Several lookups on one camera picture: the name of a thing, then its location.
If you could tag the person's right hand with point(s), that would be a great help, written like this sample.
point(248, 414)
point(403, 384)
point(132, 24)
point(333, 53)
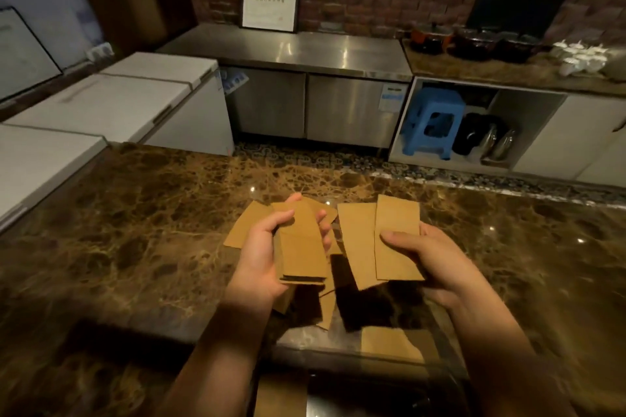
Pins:
point(442, 265)

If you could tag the person's left hand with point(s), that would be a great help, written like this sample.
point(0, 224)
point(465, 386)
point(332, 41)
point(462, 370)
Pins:
point(257, 260)

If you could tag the person's right thumb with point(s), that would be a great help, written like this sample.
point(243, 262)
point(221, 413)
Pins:
point(403, 243)

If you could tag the person's left thumb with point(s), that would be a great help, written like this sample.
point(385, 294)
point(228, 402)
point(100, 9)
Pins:
point(276, 222)

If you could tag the brown paper sleeve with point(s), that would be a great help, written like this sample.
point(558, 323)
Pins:
point(397, 236)
point(326, 306)
point(247, 226)
point(358, 245)
point(391, 344)

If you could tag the stack of brown paper sleeves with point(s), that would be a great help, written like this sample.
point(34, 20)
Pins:
point(302, 250)

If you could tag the person's right forearm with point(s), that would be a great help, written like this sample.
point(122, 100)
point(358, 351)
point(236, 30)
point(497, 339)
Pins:
point(499, 358)

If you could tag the person's left forearm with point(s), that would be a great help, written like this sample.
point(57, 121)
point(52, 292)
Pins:
point(220, 358)

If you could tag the blue plastic stool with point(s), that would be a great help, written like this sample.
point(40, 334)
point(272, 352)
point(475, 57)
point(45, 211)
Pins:
point(433, 121)

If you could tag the black bag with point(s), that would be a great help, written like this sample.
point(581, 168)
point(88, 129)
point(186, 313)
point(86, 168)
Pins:
point(470, 133)

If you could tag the stainless steel counter cabinet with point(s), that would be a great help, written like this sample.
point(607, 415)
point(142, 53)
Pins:
point(303, 89)

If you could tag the silver metal pot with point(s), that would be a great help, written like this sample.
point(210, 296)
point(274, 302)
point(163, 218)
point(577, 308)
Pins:
point(501, 145)

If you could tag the white blue label sticker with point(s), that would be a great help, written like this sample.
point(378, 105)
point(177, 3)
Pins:
point(392, 99)

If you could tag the white chest freezer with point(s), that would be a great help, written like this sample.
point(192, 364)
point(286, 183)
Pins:
point(102, 106)
point(171, 89)
point(39, 162)

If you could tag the white counter cabinet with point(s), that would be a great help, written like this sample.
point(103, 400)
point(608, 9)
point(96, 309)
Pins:
point(562, 133)

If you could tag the framed white certificate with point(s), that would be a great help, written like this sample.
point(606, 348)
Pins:
point(269, 4)

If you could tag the white power socket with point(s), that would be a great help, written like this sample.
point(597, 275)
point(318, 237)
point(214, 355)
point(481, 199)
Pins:
point(100, 51)

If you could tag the black monitor screen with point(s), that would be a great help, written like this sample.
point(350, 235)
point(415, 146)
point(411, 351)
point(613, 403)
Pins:
point(513, 11)

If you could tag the group of white cups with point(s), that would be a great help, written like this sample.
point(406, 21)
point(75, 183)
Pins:
point(582, 57)

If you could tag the brown wooden board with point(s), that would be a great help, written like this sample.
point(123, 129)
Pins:
point(127, 11)

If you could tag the black framed whiteboard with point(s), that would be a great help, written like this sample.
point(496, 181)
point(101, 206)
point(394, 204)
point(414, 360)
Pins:
point(22, 52)

